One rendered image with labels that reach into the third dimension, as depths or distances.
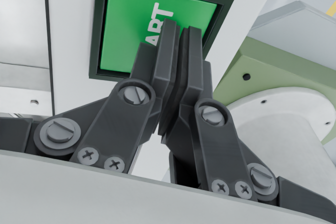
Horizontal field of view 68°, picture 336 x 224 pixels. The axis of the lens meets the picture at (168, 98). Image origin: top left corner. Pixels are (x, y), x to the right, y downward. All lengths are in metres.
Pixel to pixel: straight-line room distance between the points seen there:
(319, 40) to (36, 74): 0.33
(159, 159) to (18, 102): 0.13
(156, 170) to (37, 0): 0.17
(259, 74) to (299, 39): 0.09
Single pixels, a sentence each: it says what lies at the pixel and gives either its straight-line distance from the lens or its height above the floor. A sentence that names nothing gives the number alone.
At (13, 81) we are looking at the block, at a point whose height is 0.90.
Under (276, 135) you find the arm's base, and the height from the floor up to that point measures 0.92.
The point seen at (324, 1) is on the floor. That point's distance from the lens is 1.51.
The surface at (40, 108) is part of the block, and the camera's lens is 0.25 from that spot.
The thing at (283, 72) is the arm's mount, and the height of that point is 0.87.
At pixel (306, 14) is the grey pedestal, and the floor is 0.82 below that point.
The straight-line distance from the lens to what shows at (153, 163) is 0.22.
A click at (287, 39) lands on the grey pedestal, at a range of 0.35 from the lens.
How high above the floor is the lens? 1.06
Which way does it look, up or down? 42 degrees down
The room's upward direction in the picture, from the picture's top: 171 degrees clockwise
